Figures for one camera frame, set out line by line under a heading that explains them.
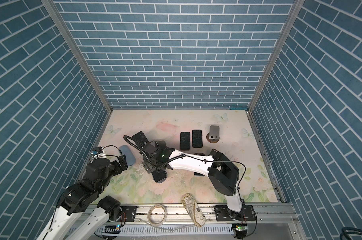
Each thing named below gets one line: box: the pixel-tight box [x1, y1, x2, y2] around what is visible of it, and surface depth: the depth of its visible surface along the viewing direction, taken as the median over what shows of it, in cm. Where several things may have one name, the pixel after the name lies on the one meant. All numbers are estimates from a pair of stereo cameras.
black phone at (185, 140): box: [180, 131, 191, 150], surface depth 104 cm
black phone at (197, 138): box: [192, 129, 203, 148], surface depth 106 cm
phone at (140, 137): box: [132, 131, 150, 148], surface depth 90 cm
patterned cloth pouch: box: [181, 193, 207, 227], surface depth 74 cm
